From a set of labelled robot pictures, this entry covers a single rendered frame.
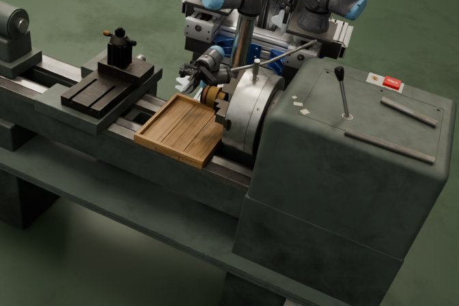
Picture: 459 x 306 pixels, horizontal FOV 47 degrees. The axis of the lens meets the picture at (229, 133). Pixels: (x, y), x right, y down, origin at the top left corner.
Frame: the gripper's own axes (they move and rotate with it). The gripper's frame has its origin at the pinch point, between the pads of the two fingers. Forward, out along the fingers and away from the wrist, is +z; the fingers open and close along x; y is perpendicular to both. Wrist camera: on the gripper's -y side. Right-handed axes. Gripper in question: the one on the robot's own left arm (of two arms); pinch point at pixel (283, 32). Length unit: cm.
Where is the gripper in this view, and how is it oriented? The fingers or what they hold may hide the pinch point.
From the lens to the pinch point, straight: 190.0
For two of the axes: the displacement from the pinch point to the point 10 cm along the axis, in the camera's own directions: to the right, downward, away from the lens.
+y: -9.1, -3.5, 2.3
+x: -3.4, 3.0, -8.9
